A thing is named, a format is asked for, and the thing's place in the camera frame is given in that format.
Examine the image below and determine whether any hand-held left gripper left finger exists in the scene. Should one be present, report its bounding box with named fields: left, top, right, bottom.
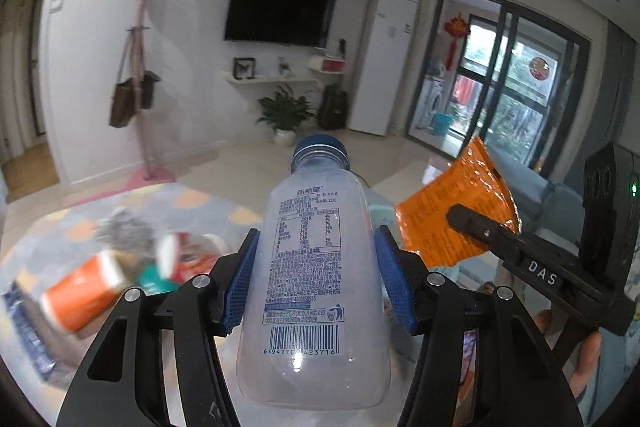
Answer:
left=55, top=228, right=262, bottom=427

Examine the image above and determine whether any red round window sticker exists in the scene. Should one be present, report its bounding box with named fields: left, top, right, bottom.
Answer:
left=527, top=56, right=551, bottom=80

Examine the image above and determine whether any dotted grey rug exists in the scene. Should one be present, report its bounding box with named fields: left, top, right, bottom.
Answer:
left=0, top=181, right=271, bottom=427

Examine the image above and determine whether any pink coat rack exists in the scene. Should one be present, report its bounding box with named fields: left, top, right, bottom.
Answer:
left=126, top=0, right=177, bottom=194

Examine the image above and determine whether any dark blue snack packet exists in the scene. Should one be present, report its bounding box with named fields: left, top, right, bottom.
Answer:
left=1, top=281, right=57, bottom=382

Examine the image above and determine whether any crumpled grey paper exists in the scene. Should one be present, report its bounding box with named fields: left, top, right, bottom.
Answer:
left=94, top=206, right=157, bottom=259

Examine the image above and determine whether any black guitar bag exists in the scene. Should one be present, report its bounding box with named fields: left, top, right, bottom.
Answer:
left=318, top=84, right=349, bottom=132

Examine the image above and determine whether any white and red shelf box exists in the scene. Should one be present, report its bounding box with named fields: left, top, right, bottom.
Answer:
left=308, top=54, right=347, bottom=76

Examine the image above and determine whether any potted green plant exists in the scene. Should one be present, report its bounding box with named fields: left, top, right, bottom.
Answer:
left=255, top=84, right=316, bottom=146

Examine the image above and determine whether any white washing machine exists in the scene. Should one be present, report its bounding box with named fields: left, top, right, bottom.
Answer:
left=417, top=76, right=447, bottom=132

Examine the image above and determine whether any black wall television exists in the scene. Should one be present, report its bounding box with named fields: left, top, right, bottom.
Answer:
left=223, top=0, right=340, bottom=50

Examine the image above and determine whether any teal bucket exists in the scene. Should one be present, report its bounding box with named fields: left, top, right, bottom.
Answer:
left=430, top=112, right=453, bottom=136

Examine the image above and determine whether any white refrigerator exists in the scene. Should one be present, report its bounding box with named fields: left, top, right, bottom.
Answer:
left=347, top=0, right=420, bottom=138

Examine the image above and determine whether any orange snack packet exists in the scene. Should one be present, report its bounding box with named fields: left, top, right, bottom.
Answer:
left=394, top=136, right=522, bottom=269

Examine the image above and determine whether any black framed sliding glass door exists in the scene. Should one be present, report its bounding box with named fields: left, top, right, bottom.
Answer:
left=404, top=0, right=592, bottom=178

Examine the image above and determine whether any brown hanging bag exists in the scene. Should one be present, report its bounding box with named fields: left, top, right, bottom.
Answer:
left=108, top=77, right=139, bottom=129

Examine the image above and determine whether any black picture frame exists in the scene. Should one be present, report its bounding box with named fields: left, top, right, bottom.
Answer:
left=232, top=56, right=257, bottom=80

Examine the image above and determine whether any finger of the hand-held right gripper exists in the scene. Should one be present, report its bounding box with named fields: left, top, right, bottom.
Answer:
left=446, top=203, right=537, bottom=264

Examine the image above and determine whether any red and white wrapper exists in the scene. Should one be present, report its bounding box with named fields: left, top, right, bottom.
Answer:
left=154, top=231, right=227, bottom=284

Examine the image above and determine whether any clear plastic bottle blue cap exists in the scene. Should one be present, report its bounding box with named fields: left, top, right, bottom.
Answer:
left=235, top=134, right=392, bottom=411

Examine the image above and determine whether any grey sofa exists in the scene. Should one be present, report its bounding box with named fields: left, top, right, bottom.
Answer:
left=481, top=146, right=587, bottom=253

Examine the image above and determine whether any dark hanging bag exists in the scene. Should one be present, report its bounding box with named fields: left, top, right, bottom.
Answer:
left=133, top=70, right=162, bottom=110

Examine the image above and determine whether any white low wall shelf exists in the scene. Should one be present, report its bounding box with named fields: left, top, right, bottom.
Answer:
left=223, top=72, right=320, bottom=88

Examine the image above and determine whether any teal wrapper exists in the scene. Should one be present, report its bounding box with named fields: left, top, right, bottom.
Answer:
left=136, top=266, right=177, bottom=294

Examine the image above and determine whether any person's right hand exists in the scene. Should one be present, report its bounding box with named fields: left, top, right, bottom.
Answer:
left=567, top=328, right=604, bottom=392

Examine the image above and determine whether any red knot ornament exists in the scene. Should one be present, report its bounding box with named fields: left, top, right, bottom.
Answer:
left=442, top=12, right=469, bottom=70

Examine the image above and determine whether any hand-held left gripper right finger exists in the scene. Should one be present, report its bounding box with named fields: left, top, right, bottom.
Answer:
left=372, top=223, right=586, bottom=427

